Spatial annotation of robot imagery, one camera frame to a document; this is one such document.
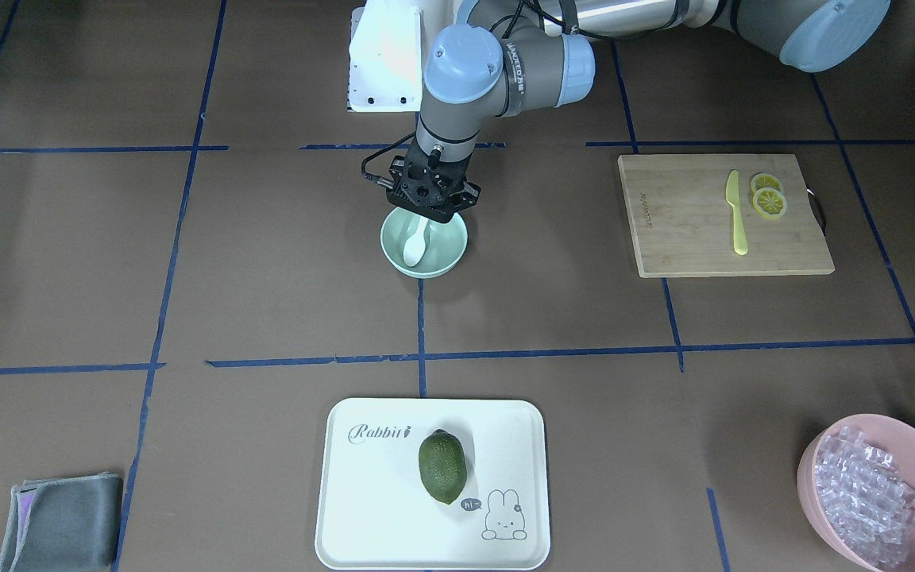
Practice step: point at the pink bowl with ice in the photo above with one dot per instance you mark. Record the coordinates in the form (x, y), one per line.
(856, 487)

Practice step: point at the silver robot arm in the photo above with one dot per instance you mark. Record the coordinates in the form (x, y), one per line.
(502, 58)

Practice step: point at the wooden cutting board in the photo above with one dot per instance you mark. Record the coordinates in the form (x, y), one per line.
(681, 222)

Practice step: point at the cream rabbit tray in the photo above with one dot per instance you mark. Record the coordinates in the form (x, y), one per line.
(374, 513)

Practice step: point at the lemon slice upper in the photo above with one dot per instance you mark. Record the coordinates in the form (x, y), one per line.
(766, 180)

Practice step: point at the white pedestal column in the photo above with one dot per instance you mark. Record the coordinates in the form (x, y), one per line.
(386, 56)

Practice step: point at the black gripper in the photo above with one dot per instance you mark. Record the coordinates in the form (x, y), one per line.
(399, 170)

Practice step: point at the folded grey cloth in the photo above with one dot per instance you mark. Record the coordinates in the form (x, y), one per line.
(63, 524)

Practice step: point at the yellow plastic knife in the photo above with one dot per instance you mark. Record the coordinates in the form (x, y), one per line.
(732, 197)

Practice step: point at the green avocado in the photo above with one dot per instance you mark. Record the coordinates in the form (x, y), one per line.
(442, 467)

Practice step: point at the mint green bowl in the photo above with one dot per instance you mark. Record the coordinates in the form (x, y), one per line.
(445, 243)

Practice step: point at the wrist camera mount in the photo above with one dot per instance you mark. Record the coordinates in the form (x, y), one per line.
(394, 182)

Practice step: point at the white plastic spoon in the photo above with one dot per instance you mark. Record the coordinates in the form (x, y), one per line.
(415, 246)

